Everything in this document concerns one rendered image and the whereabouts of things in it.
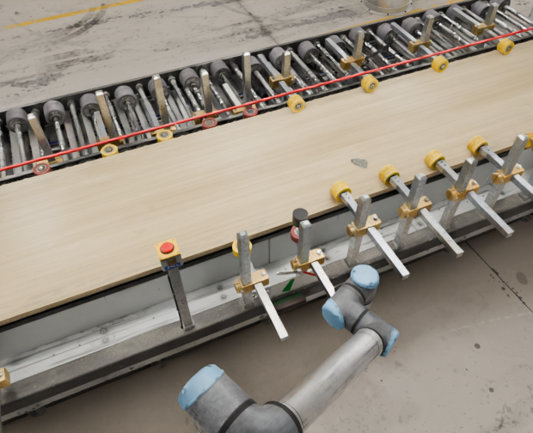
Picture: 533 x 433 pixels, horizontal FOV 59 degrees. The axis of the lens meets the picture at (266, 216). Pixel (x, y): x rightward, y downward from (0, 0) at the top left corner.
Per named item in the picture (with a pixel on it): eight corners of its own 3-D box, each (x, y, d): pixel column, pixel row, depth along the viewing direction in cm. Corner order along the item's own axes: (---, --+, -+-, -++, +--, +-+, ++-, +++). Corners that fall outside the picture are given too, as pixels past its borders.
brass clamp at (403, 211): (430, 212, 203) (433, 204, 199) (403, 222, 199) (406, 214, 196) (421, 202, 206) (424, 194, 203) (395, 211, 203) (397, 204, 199)
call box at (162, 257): (184, 266, 158) (180, 253, 152) (163, 273, 157) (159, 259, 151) (178, 251, 163) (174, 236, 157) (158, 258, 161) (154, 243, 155)
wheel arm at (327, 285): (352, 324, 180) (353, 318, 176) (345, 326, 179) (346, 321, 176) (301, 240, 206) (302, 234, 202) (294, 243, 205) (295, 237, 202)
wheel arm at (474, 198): (511, 235, 193) (515, 230, 190) (505, 239, 192) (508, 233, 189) (436, 159, 223) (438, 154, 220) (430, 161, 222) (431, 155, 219)
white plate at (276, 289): (324, 278, 207) (326, 265, 200) (269, 300, 201) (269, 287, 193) (323, 277, 208) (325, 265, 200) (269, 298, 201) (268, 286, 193)
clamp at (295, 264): (324, 263, 198) (325, 256, 194) (295, 274, 194) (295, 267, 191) (317, 253, 201) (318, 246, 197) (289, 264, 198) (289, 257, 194)
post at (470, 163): (445, 234, 228) (479, 160, 191) (439, 236, 227) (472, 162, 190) (441, 228, 230) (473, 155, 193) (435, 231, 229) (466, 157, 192)
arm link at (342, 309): (350, 326, 139) (374, 298, 145) (319, 302, 144) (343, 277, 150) (346, 340, 146) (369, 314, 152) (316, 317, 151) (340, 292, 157)
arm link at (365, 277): (344, 275, 149) (362, 256, 154) (340, 295, 159) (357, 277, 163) (369, 292, 145) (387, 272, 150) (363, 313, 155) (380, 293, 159)
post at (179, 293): (195, 327, 192) (179, 264, 158) (183, 332, 191) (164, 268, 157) (192, 318, 195) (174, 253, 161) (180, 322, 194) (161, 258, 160)
